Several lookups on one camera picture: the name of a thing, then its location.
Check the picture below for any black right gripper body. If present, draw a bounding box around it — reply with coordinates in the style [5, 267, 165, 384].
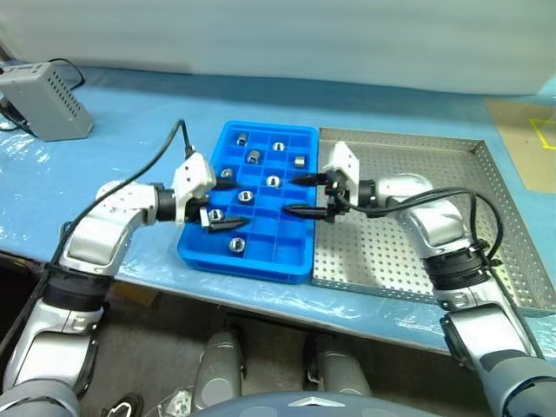
[322, 169, 351, 224]

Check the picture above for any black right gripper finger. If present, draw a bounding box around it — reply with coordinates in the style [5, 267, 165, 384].
[289, 173, 328, 187]
[281, 206, 328, 220]

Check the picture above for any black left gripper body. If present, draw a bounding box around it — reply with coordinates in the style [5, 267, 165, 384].
[184, 195, 214, 230]

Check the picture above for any blue compartment tray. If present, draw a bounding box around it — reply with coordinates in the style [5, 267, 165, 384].
[176, 120, 321, 286]

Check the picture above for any grey vented power supply box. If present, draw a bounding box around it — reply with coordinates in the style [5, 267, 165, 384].
[0, 62, 95, 142]

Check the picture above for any perforated metal tray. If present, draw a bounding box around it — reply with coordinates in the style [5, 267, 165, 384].
[310, 127, 556, 318]

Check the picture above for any grey rounded leg cover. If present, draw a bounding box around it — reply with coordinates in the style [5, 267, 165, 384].
[303, 334, 373, 396]
[193, 329, 244, 409]

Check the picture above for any clear plastic bag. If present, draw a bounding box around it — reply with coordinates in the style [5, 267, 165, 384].
[158, 386, 195, 417]

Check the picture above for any brown cardboard sheet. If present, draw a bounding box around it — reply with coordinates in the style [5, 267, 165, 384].
[484, 97, 556, 195]

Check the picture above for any grey-blue robot chest cover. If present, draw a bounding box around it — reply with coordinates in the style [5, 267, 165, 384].
[203, 388, 374, 417]

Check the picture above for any black object with white outline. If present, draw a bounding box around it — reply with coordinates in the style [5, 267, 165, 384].
[99, 390, 144, 417]

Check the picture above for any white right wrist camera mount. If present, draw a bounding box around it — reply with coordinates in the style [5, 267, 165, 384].
[332, 142, 361, 208]

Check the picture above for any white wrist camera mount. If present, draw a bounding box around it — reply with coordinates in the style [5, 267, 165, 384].
[172, 152, 217, 225]
[332, 142, 361, 208]

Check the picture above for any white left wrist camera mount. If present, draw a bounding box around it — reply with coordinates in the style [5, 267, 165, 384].
[172, 152, 217, 225]

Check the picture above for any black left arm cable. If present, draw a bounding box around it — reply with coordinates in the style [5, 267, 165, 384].
[0, 119, 195, 353]

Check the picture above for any black power supply cable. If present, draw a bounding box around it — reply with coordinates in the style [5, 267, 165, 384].
[47, 58, 86, 88]

